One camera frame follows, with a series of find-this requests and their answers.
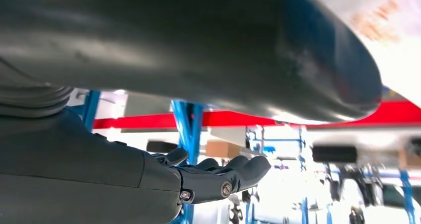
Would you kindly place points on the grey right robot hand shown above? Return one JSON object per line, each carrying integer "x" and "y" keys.
{"x": 98, "y": 170}

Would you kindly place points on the blue steel shelf rack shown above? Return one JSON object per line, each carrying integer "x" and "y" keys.
{"x": 407, "y": 196}
{"x": 189, "y": 133}
{"x": 279, "y": 140}
{"x": 88, "y": 110}

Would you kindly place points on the black hard case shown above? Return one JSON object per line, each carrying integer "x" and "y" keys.
{"x": 334, "y": 154}
{"x": 161, "y": 147}

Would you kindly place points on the red barrier tape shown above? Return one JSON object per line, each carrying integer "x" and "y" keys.
{"x": 230, "y": 119}

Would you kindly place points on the blue storage bin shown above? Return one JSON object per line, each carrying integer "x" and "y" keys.
{"x": 269, "y": 149}

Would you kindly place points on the white table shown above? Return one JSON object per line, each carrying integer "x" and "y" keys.
{"x": 378, "y": 138}

